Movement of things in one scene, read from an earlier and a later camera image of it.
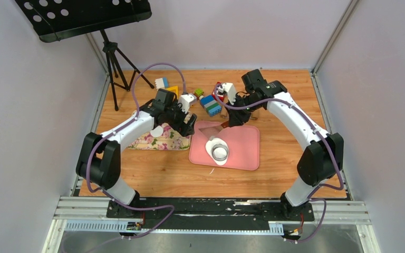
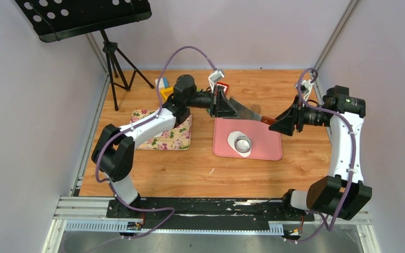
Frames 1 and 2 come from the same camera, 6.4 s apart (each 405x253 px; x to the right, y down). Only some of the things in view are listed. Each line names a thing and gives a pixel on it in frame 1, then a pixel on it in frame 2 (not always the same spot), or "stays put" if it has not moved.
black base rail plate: [163, 214] stays put
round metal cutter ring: [220, 145] to [242, 137]
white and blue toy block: [162, 83] stays put
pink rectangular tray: [243, 144] to [266, 144]
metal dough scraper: [211, 132] to [245, 113]
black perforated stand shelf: [55, 20] stays put
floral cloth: [171, 139] stays put
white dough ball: [219, 152] to [242, 144]
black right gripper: [236, 118] to [286, 120]
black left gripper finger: [186, 129] to [224, 109]
